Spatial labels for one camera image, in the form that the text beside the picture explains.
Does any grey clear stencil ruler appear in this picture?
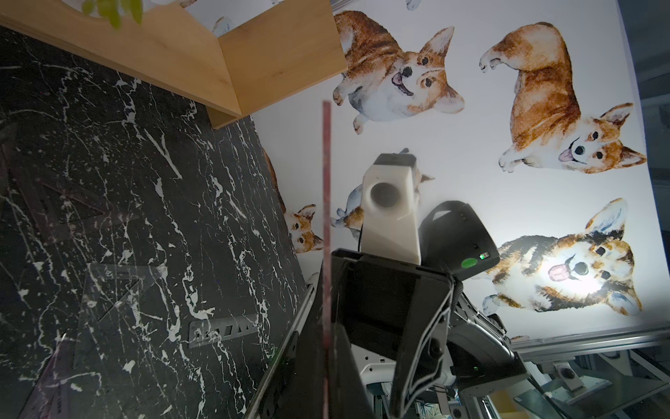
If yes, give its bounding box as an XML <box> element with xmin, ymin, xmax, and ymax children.
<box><xmin>188</xmin><ymin>314</ymin><xmax>258</xmax><ymax>348</ymax></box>

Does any wooden shelf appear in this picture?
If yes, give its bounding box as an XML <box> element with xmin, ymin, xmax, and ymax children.
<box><xmin>1</xmin><ymin>1</ymin><xmax>347</xmax><ymax>128</ymax></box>

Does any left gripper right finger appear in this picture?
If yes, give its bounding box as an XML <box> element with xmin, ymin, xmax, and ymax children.
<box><xmin>331</xmin><ymin>324</ymin><xmax>374</xmax><ymax>419</ymax></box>

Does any purple triangle ruler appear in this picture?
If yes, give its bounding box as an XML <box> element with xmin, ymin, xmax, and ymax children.
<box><xmin>18</xmin><ymin>335</ymin><xmax>77</xmax><ymax>419</ymax></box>

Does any white potted plant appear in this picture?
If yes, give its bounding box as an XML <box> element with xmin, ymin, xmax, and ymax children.
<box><xmin>80</xmin><ymin>0</ymin><xmax>144</xmax><ymax>30</ymax></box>

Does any dark pink triangle ruler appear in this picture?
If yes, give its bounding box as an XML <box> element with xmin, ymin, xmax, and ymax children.
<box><xmin>1</xmin><ymin>124</ymin><xmax>139</xmax><ymax>244</ymax></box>

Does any clear triangle ruler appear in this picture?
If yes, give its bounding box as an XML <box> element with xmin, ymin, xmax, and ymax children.
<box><xmin>73</xmin><ymin>264</ymin><xmax>168</xmax><ymax>368</ymax></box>

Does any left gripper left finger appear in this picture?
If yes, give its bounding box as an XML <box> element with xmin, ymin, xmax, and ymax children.
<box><xmin>258</xmin><ymin>282</ymin><xmax>324</xmax><ymax>418</ymax></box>

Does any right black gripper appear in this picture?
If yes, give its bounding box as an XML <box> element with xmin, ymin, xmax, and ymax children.
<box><xmin>332</xmin><ymin>249</ymin><xmax>455</xmax><ymax>418</ymax></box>

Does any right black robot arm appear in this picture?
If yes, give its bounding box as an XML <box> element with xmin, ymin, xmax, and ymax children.
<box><xmin>332</xmin><ymin>201</ymin><xmax>528</xmax><ymax>418</ymax></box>

